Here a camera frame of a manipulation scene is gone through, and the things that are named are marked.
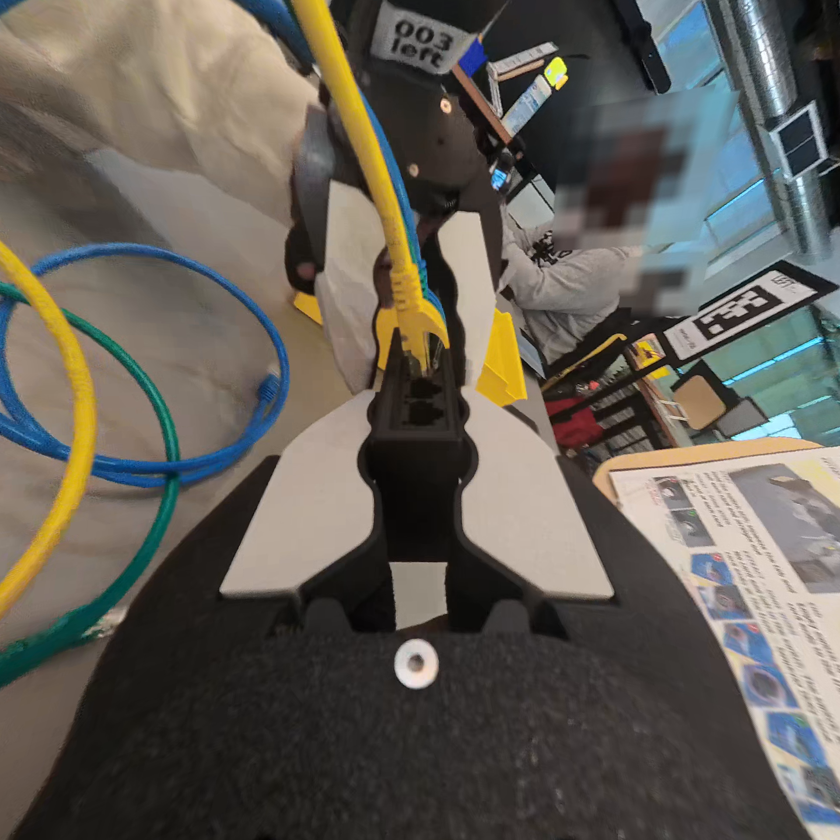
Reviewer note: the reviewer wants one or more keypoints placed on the red bag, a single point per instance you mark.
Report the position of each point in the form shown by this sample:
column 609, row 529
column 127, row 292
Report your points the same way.
column 574, row 420

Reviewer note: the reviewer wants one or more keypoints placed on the yellow plastic bin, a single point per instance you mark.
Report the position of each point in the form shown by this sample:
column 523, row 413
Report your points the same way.
column 502, row 367

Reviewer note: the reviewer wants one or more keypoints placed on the printed instruction sheet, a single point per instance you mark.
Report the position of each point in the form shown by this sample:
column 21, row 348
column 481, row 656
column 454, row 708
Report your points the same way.
column 754, row 590

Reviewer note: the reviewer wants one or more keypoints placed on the black network switch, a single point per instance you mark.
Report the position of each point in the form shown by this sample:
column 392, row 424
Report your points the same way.
column 420, row 472

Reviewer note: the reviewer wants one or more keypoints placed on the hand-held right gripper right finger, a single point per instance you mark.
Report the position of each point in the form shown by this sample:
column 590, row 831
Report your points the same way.
column 531, row 518

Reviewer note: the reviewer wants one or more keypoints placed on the black-framed tag sign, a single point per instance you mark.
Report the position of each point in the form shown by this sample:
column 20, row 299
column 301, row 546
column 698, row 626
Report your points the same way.
column 735, row 312

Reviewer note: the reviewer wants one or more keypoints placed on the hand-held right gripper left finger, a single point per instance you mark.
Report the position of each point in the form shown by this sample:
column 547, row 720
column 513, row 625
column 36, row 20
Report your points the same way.
column 308, row 518

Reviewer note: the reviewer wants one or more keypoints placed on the person's left forearm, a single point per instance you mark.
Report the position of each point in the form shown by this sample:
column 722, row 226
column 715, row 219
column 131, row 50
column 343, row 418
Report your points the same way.
column 164, row 85

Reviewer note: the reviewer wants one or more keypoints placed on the black-framed wooden chair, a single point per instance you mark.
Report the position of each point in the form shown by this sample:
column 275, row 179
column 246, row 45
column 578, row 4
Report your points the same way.
column 699, row 400

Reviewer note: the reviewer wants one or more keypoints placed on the silver ventilation duct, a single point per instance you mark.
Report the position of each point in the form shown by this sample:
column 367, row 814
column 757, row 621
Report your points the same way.
column 761, row 65

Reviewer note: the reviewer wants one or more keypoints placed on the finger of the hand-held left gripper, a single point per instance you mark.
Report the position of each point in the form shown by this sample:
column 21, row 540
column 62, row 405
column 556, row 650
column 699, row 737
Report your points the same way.
column 472, row 275
column 348, row 289

